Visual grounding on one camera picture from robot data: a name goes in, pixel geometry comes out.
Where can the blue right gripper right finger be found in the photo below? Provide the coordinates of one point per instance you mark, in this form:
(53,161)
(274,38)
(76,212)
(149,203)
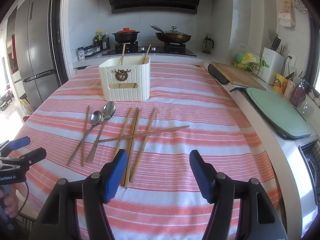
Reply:
(204,174)

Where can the grey double door refrigerator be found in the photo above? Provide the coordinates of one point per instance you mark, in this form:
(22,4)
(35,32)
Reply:
(35,53)

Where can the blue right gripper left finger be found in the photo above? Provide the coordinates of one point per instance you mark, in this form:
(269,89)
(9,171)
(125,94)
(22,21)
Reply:
(112,174)

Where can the green cutting board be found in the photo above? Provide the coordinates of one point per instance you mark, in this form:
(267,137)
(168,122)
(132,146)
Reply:
(279,113)

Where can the white spice jar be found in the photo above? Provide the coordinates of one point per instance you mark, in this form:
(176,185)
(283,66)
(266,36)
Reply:
(81,53)

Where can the wooden chopstick two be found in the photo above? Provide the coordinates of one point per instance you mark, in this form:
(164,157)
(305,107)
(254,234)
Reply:
(146,54)

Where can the sink with dishes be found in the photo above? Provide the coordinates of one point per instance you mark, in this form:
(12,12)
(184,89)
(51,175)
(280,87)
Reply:
(310,153)

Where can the large steel spoon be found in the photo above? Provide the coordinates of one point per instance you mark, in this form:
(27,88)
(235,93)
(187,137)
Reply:
(108,112)

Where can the window frame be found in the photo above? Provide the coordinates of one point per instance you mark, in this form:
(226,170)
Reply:
(312,71)

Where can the yellow green plastic bag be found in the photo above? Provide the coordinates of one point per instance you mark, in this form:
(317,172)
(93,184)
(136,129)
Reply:
(244,59)

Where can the white knife block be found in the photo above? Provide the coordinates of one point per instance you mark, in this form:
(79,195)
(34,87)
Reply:
(271,64)

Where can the hanging paper bag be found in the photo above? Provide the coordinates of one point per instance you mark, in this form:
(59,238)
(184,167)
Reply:
(286,13)

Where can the condiment bottles and rack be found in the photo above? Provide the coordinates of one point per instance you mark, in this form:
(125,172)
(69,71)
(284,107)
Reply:
(101,42)

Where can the wooden chopstick one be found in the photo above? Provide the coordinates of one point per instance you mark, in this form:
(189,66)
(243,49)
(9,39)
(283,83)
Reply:
(132,176)

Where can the purple glass bottle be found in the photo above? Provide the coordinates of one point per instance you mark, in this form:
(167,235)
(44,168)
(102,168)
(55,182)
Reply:
(298,93)

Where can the small steel spoon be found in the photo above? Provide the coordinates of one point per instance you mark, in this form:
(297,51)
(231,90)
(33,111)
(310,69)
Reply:
(95,119)

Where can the dark glass jug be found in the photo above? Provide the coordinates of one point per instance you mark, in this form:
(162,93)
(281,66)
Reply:
(208,45)

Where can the hanging wire rack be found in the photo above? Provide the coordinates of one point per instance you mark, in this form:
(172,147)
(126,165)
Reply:
(300,6)

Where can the wooden cutting board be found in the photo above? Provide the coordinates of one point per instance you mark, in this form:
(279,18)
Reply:
(228,74)

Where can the wooden chopstick crossing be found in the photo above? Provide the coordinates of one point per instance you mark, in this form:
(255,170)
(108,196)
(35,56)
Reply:
(122,55)

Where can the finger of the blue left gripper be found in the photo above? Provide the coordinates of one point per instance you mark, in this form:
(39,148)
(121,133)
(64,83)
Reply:
(16,144)
(33,157)

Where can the black gas cooktop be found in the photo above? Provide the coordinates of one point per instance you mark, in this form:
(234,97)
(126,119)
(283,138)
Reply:
(166,48)

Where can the pink cup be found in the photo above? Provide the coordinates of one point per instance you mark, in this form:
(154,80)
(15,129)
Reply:
(289,90)

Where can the black pot red lid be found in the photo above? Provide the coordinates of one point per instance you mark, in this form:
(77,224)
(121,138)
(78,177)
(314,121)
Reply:
(126,35)

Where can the cream utensil holder box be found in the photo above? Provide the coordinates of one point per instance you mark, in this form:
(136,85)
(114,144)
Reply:
(126,78)

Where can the yellow printed cup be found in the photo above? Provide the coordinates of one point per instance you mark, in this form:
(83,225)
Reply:
(280,83)

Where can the black wok glass lid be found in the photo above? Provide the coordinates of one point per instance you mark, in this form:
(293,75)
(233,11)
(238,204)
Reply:
(171,36)

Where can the person's left hand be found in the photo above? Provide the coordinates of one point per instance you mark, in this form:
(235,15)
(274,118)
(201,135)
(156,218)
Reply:
(10,201)

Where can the pink striped tablecloth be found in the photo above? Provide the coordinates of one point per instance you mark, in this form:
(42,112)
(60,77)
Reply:
(164,200)

